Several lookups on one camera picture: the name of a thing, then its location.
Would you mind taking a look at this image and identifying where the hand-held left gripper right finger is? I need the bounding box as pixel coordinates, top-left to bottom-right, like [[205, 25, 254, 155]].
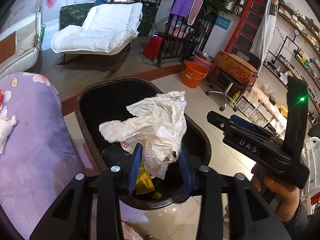
[[179, 145, 292, 240]]

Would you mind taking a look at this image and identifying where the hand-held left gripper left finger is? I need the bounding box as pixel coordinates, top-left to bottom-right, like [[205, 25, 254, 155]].
[[29, 143, 143, 240]]

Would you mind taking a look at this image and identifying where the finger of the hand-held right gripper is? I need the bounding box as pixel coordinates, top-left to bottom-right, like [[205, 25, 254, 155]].
[[229, 114, 266, 133], [207, 111, 250, 136]]

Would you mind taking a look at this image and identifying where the white plastic bag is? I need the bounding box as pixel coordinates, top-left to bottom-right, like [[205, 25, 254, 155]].
[[99, 91, 187, 180]]

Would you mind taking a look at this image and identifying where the black trash bin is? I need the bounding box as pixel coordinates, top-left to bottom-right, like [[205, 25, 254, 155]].
[[74, 76, 212, 210]]

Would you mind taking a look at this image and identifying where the person's right forearm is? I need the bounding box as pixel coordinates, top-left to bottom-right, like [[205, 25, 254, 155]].
[[282, 200, 320, 240]]

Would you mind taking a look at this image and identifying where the person's right hand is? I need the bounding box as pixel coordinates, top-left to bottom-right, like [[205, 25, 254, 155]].
[[251, 164, 301, 223]]

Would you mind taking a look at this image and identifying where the white drawer unit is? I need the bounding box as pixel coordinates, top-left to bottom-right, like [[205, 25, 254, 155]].
[[236, 82, 288, 140]]

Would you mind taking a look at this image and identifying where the yellow wrapper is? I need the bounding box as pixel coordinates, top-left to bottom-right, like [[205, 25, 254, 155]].
[[135, 161, 163, 199]]

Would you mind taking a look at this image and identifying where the orange bucket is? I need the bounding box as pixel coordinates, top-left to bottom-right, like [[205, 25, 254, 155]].
[[181, 61, 208, 88]]

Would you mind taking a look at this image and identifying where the pink basin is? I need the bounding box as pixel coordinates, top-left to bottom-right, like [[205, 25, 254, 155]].
[[194, 51, 216, 72]]

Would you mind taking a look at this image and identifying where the black metal rack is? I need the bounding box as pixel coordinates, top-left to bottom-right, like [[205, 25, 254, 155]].
[[156, 12, 218, 67]]

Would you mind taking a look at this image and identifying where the white hanging cloth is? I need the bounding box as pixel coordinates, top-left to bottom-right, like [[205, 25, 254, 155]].
[[250, 0, 282, 60]]

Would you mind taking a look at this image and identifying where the red heater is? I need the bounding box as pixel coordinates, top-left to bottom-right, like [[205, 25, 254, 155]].
[[146, 35, 163, 61]]

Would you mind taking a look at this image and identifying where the purple floral blanket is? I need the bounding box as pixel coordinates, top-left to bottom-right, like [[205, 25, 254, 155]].
[[0, 72, 150, 240]]

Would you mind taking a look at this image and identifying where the black pipe gauge fixture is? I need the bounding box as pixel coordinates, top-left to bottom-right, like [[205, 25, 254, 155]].
[[271, 29, 304, 64]]

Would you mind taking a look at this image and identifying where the red ladder shelf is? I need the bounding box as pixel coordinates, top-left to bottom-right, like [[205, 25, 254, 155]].
[[206, 0, 270, 80]]

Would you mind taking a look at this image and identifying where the pink towel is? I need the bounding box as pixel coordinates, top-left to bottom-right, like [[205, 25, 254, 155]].
[[187, 0, 203, 25]]

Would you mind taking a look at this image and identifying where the purple towel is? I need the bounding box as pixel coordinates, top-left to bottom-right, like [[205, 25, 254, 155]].
[[170, 0, 197, 18]]

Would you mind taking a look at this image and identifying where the white crumpled tissue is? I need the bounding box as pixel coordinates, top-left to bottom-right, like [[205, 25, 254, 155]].
[[0, 116, 18, 154]]

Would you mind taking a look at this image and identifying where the white cushioned rocking chair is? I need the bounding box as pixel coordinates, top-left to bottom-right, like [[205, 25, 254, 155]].
[[51, 2, 143, 72]]

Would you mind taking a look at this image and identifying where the white wicker swing sofa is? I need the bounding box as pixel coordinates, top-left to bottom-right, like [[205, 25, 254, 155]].
[[0, 12, 43, 78]]

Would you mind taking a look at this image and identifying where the green patterned cabinet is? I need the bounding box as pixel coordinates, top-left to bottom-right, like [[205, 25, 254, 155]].
[[59, 2, 158, 37]]

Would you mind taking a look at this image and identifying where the brown pillow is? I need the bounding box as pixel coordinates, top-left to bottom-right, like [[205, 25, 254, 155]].
[[0, 31, 17, 55]]

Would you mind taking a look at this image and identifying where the curved wall shelf of bottles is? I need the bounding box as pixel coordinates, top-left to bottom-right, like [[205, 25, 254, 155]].
[[262, 1, 320, 125]]

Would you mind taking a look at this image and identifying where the blue wall sign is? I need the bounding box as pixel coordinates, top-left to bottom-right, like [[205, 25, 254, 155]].
[[214, 14, 233, 32]]

